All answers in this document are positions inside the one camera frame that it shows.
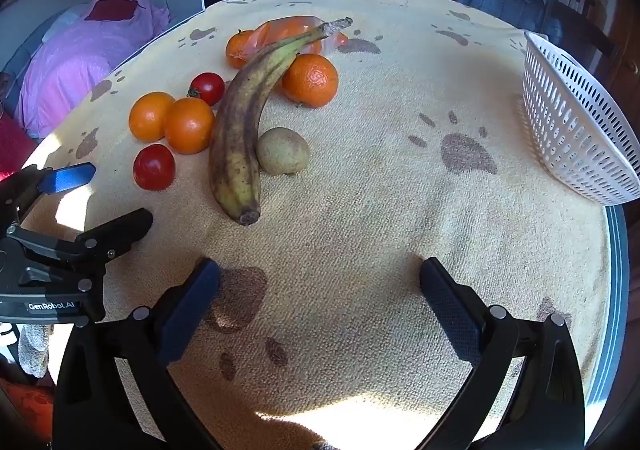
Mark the brown kiwi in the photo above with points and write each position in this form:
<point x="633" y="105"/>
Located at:
<point x="283" y="151"/>

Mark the spotted yellow banana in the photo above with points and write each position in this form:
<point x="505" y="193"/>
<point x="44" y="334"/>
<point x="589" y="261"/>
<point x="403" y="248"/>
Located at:
<point x="235" y="139"/>

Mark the red tomato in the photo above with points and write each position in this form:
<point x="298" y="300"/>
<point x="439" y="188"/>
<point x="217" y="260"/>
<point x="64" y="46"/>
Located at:
<point x="207" y="88"/>
<point x="154" y="167"/>

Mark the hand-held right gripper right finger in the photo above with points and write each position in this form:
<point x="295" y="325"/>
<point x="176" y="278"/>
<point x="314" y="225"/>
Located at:
<point x="450" y="312"/>

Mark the large dimpled orange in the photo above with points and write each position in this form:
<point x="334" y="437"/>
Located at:
<point x="311" y="80"/>

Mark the smooth orange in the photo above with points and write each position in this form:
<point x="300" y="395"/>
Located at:
<point x="149" y="116"/>
<point x="189" y="125"/>

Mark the white plastic basket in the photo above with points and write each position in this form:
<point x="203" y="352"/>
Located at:
<point x="570" y="119"/>

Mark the pink bedding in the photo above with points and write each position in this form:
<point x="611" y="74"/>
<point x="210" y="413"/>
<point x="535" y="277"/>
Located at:
<point x="75" y="64"/>

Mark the small orange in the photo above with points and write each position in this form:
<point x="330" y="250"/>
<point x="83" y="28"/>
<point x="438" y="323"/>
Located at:
<point x="236" y="49"/>

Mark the red pillow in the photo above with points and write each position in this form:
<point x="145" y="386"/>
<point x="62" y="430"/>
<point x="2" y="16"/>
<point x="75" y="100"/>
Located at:
<point x="111" y="9"/>

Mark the clear plastic bag of oranges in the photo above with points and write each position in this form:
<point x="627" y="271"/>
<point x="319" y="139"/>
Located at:
<point x="287" y="31"/>

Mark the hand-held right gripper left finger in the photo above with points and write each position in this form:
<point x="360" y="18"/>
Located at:
<point x="190" y="312"/>

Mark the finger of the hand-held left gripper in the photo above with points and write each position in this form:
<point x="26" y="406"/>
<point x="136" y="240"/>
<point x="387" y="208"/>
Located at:
<point x="67" y="178"/>
<point x="120" y="230"/>

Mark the red cloth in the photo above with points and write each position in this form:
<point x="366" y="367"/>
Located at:
<point x="12" y="149"/>

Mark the grey fluffy cloth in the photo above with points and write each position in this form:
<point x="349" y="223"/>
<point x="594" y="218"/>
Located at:
<point x="34" y="349"/>

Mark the yellow paw print blanket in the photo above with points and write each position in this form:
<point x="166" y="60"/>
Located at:
<point x="375" y="210"/>

